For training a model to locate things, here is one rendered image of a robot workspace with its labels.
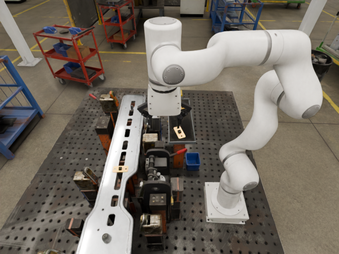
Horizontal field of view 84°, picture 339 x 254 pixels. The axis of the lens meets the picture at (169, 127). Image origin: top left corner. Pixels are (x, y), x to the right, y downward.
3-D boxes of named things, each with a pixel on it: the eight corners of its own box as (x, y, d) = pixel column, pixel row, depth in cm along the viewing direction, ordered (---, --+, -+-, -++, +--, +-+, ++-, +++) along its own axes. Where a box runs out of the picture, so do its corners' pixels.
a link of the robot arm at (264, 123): (225, 181, 86) (212, 154, 98) (246, 179, 90) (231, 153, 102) (290, 84, 55) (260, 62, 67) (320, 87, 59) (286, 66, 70)
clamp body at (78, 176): (92, 196, 122) (73, 167, 98) (111, 196, 123) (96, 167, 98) (88, 210, 116) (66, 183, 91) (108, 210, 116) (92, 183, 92)
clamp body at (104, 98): (109, 126, 169) (98, 92, 143) (125, 126, 169) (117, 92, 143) (107, 135, 161) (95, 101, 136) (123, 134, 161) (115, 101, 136)
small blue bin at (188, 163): (184, 159, 143) (185, 152, 137) (197, 159, 143) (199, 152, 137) (185, 172, 135) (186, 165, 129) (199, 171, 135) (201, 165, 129)
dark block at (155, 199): (155, 226, 110) (150, 193, 80) (167, 225, 110) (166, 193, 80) (155, 235, 106) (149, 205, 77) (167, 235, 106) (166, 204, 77)
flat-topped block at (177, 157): (172, 157, 144) (172, 114, 112) (182, 157, 144) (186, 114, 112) (172, 169, 137) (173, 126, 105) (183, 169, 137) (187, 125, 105)
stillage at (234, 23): (211, 30, 545) (217, -9, 478) (238, 31, 544) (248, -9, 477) (217, 48, 461) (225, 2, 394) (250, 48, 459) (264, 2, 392)
